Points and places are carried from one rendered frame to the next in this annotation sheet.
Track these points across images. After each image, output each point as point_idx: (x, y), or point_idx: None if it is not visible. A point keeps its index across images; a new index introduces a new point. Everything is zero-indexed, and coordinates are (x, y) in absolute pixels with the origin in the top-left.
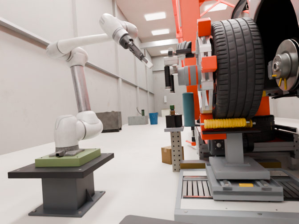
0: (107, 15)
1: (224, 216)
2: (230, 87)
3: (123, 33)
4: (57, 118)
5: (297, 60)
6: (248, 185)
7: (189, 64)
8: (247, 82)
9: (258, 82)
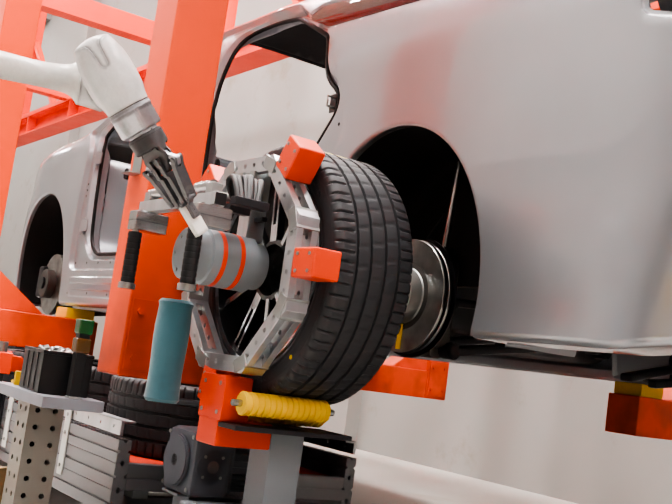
0: (118, 48)
1: None
2: (343, 328)
3: (155, 118)
4: None
5: (442, 296)
6: None
7: None
8: (373, 326)
9: (391, 330)
